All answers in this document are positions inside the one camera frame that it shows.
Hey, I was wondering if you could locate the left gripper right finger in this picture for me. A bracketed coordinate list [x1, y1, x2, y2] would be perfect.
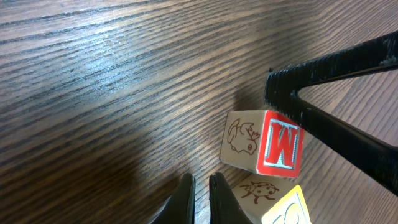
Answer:
[209, 172, 252, 224]

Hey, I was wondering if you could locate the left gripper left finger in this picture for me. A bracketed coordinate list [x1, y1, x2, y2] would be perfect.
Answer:
[152, 173, 196, 224]

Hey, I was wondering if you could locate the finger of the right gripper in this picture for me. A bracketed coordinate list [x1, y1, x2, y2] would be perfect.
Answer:
[264, 32, 397, 194]

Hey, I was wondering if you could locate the yellow block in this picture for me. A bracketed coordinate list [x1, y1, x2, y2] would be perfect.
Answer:
[232, 174, 311, 224]

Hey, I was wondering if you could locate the red M block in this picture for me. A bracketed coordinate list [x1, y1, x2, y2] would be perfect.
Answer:
[220, 110, 305, 178]

